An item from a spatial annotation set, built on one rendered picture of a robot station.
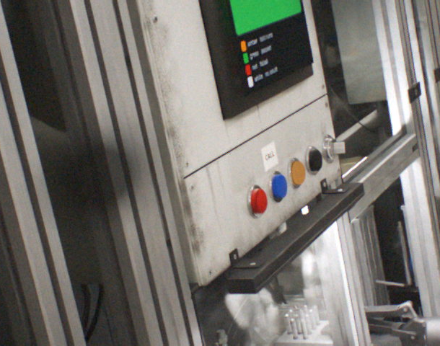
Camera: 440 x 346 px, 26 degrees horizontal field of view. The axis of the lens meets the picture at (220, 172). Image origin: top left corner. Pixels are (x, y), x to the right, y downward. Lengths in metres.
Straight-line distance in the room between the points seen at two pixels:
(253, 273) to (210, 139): 0.16
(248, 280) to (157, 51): 0.27
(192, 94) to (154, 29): 0.09
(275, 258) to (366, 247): 0.87
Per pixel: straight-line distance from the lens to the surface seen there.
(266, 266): 1.09
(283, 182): 1.21
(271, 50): 1.19
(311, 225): 1.21
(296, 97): 1.29
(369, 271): 1.98
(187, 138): 1.04
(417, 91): 1.80
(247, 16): 1.14
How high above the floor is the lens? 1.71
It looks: 12 degrees down
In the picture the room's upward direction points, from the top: 12 degrees counter-clockwise
